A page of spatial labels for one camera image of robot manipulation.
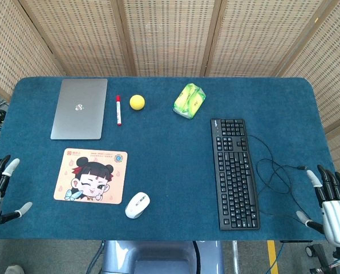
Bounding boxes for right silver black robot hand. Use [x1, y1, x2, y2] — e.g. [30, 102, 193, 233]
[296, 164, 340, 248]

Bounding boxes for white computer mouse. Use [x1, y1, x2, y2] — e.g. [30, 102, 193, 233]
[124, 191, 151, 220]

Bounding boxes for cartoon girl mouse pad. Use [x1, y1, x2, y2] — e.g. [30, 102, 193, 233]
[53, 147, 128, 206]

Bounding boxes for black caster wheel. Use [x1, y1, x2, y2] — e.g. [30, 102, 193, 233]
[305, 243, 328, 258]

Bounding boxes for black computer keyboard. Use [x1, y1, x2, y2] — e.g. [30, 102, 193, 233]
[210, 118, 261, 231]

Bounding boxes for grey closed laptop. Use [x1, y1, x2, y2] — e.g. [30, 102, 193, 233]
[50, 78, 108, 140]

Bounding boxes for red white marker pen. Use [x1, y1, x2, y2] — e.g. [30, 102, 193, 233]
[115, 95, 123, 127]

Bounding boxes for grey robot torso base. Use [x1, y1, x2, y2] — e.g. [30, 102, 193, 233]
[100, 240, 225, 274]

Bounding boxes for yellow foam ball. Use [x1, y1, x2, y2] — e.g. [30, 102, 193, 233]
[129, 94, 146, 111]

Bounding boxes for blue felt table cover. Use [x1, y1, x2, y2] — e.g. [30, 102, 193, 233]
[0, 76, 337, 242]

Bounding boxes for green tissue pack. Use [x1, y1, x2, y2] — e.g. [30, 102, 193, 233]
[172, 83, 207, 120]

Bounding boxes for woven bamboo folding screen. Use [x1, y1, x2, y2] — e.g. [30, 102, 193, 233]
[0, 0, 340, 183]

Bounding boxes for black keyboard cable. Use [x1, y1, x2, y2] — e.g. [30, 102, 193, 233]
[245, 134, 307, 215]

